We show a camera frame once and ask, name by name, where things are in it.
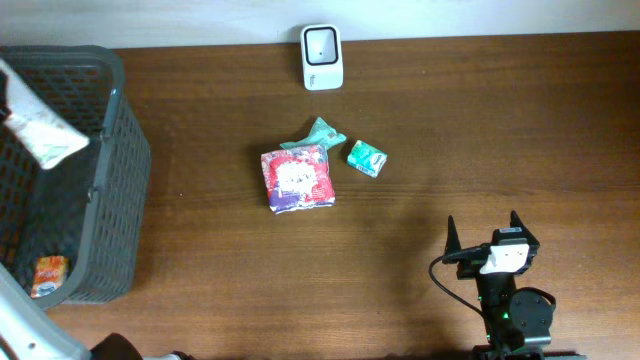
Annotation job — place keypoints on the green small tissue pack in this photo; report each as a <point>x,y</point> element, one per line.
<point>366,158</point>

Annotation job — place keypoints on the grey plastic basket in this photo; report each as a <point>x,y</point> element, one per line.
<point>89,208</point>

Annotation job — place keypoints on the white cream tube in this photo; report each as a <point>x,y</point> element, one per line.
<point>44,133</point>

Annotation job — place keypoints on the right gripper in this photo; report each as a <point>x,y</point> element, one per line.
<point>469,267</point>

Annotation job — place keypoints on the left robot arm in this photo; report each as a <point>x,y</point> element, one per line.
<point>28,333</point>

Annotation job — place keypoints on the orange small tissue pack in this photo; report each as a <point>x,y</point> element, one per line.
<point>50,274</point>

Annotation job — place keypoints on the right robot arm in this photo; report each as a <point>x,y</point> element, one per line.
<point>517,320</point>

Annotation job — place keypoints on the teal wet wipes pack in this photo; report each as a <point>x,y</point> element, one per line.
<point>321,133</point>

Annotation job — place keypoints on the red purple tissue pack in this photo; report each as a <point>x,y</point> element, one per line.
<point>297,179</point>

